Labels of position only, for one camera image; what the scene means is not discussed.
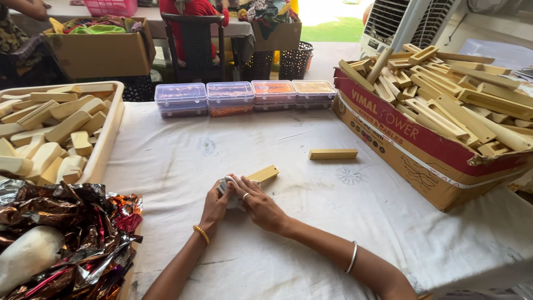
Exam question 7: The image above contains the red and brown cardboard box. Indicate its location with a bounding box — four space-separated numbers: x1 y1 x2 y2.
332 68 533 212

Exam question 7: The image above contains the cream plastic tray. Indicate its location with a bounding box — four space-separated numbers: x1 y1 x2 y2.
0 81 125 185

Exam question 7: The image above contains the heap of slotted wooden pieces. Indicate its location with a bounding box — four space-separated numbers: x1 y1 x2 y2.
338 43 533 157

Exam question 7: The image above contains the person's right hand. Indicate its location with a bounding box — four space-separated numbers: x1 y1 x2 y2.
227 175 293 236

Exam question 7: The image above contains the clear lidded plastic container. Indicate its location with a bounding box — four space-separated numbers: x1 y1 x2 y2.
154 83 209 119
206 82 255 118
251 80 297 112
292 79 337 110

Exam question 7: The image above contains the heap of smooth wooden blocks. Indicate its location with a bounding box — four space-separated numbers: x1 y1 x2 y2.
0 84 115 186

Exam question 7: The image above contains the table with grey cover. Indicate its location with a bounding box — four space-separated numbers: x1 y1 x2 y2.
8 0 255 63

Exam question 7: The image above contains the white tablecloth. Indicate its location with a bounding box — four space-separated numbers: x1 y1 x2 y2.
102 100 533 300

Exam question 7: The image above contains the black mesh basket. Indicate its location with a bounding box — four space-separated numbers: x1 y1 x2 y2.
279 41 315 81
243 51 275 81

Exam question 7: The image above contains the silver bangle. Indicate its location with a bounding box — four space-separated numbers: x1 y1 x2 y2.
345 241 359 274

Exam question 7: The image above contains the pink plastic basket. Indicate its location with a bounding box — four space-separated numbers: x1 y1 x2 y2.
83 0 138 18

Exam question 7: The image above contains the white air cooler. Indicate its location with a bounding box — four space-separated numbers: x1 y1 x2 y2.
359 0 464 59

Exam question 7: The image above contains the pile of shiny foil wrappers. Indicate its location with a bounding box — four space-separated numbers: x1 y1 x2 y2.
0 179 143 300

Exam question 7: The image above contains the gold bangle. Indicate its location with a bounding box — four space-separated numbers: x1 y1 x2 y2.
193 225 210 246

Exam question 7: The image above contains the person's left hand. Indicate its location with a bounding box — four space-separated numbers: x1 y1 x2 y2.
199 180 234 235

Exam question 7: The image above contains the pale wooden block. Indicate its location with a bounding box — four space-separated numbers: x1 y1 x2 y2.
247 165 280 184
308 149 359 160

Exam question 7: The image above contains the small cardboard box of cloths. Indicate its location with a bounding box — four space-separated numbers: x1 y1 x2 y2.
237 0 303 52

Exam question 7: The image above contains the cardboard box of coloured cloths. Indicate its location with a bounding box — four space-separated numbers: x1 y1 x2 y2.
42 16 157 79

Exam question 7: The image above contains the dark wooden chair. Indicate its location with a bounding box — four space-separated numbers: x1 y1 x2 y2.
161 12 226 82

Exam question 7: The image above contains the white polishing cloth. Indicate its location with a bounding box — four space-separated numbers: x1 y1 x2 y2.
217 175 247 211

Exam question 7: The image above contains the white stuffed pouch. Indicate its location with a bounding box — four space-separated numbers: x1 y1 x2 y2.
0 226 64 295

